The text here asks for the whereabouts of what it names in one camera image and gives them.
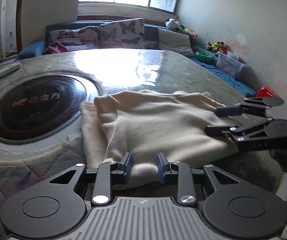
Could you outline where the clear plastic storage box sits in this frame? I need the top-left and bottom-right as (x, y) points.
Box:
(215, 52), (247, 78)

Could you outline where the grey remote control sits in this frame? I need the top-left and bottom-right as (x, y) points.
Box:
(0, 62), (21, 77)

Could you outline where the blue sofa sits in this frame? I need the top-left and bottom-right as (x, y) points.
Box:
(17, 21), (257, 98)

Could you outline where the grey pillow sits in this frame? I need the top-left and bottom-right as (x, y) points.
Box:
(158, 28), (196, 58)

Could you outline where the dark wooden door frame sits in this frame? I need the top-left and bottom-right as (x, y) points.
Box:
(16, 0), (26, 55)

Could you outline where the cream fleece sweater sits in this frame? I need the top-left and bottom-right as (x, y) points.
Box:
(80, 90), (245, 188)

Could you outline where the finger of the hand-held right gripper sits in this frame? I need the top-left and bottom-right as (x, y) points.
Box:
(215, 97), (269, 117)
(205, 118), (275, 145)

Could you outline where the green yellow plush toy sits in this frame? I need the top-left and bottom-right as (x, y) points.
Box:
(207, 41), (219, 53)

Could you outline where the flat butterfly print cushion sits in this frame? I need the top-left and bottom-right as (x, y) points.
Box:
(64, 42), (100, 52)

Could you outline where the red plastic stool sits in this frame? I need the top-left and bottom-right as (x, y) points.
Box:
(255, 86), (279, 98)

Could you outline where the pink green plush toy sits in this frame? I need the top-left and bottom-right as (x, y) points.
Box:
(183, 27), (199, 38)

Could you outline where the panda plush toy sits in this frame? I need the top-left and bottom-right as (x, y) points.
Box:
(165, 18), (184, 30)

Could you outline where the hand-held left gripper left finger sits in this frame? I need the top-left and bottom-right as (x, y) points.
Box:
(48, 152), (133, 207)

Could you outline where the black round induction cooktop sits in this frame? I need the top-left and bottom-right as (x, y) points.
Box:
(0, 74), (89, 145)

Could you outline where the pink cloth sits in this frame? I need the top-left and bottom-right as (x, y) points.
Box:
(42, 41), (68, 55)

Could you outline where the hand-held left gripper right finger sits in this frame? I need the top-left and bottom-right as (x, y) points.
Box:
(156, 152), (241, 207)

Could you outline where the long butterfly print pillow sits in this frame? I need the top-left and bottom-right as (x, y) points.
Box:
(49, 26), (100, 47)

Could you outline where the square butterfly print pillow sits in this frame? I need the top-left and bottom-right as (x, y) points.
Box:
(99, 18), (146, 48)

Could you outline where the green bowl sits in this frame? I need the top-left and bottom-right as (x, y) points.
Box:
(195, 51), (213, 62)

